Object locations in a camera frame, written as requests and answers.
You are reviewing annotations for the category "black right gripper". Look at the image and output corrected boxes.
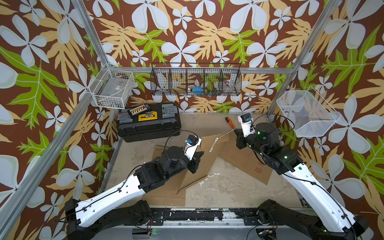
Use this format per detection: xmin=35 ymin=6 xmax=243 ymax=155
xmin=233 ymin=127 xmax=270 ymax=161

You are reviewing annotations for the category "kraft file bag with string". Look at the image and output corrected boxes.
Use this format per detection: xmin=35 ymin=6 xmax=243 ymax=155
xmin=141 ymin=145 xmax=188 ymax=207

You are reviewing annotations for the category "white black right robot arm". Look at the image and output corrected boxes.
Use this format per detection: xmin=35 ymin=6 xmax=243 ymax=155
xmin=235 ymin=114 xmax=369 ymax=240

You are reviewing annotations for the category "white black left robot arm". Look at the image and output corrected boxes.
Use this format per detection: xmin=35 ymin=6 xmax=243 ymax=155
xmin=65 ymin=146 xmax=204 ymax=240

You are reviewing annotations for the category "black plastic toolbox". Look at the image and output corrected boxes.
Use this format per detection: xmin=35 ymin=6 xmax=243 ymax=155
xmin=117 ymin=103 xmax=181 ymax=143

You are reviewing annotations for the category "blue object in basket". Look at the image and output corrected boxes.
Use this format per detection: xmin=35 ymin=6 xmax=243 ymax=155
xmin=192 ymin=87 xmax=204 ymax=96

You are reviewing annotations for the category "screwdriver bit set case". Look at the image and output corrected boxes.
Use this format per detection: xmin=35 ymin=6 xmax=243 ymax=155
xmin=128 ymin=103 xmax=151 ymax=117

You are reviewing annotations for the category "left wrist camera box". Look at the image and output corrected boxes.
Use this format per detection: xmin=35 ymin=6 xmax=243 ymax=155
xmin=184 ymin=135 xmax=202 ymax=161

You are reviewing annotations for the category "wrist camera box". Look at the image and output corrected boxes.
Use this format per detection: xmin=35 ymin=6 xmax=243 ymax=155
xmin=184 ymin=135 xmax=202 ymax=161
xmin=238 ymin=113 xmax=255 ymax=138

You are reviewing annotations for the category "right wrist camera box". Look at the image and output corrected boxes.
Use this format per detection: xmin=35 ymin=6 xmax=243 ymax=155
xmin=238 ymin=113 xmax=255 ymax=138

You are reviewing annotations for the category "orange handled screwdriver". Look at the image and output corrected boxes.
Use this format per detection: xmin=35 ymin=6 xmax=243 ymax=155
xmin=225 ymin=117 xmax=236 ymax=129

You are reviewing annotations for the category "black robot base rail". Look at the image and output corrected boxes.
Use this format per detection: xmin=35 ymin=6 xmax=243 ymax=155
xmin=98 ymin=199 xmax=301 ymax=232

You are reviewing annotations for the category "white wire basket right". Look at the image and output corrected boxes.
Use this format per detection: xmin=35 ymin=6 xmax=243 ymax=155
xmin=277 ymin=87 xmax=341 ymax=138

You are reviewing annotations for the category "white wire basket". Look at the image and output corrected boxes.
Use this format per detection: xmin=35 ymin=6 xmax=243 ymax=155
xmin=277 ymin=87 xmax=341 ymax=138
xmin=90 ymin=64 xmax=135 ymax=110

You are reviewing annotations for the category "black wire basket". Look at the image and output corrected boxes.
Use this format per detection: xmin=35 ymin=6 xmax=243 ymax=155
xmin=150 ymin=63 xmax=242 ymax=97

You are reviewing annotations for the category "white wire basket left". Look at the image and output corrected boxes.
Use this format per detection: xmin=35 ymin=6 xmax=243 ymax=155
xmin=90 ymin=64 xmax=135 ymax=110

